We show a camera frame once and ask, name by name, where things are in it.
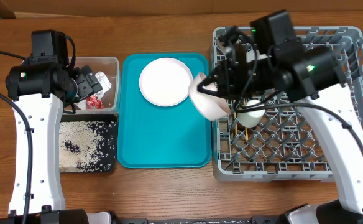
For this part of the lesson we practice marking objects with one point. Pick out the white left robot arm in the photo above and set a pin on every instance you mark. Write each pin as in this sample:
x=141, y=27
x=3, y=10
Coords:
x=39, y=90

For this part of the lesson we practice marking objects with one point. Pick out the black plastic tray bin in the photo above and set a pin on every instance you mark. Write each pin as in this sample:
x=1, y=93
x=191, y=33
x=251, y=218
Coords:
x=88, y=146

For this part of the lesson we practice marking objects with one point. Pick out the grey dishwasher rack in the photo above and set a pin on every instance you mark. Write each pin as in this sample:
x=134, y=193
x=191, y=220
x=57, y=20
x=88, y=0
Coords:
x=283, y=146

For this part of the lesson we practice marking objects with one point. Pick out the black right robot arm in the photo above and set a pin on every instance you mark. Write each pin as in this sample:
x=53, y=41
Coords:
x=273, y=56

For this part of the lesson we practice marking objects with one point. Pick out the clear plastic waste bin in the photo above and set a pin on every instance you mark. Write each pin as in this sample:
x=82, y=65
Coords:
x=106, y=101

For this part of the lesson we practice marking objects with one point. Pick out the red snack wrapper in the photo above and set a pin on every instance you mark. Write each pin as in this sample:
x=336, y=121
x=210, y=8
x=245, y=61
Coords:
x=94, y=102

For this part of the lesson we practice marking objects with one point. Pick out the teal serving tray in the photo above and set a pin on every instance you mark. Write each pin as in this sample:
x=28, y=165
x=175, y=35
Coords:
x=151, y=136

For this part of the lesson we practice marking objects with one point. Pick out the wooden chopstick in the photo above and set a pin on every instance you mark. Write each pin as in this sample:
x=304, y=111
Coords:
x=235, y=125
x=246, y=129

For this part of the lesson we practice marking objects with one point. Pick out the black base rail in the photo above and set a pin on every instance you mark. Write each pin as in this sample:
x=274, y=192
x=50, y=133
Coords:
x=251, y=220

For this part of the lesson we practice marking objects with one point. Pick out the cream cup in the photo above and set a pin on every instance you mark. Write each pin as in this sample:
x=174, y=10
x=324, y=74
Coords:
x=250, y=119

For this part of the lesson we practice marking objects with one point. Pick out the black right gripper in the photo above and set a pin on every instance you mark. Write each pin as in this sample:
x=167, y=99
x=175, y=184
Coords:
x=224, y=76

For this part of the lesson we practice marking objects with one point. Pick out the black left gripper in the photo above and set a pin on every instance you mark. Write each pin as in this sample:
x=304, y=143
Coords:
x=87, y=81

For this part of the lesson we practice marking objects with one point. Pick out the white round plate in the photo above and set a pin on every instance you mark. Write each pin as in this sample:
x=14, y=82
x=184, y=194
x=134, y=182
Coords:
x=164, y=82

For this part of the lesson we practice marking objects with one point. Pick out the spilled rice grains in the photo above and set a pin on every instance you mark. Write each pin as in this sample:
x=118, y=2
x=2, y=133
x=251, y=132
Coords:
x=82, y=146

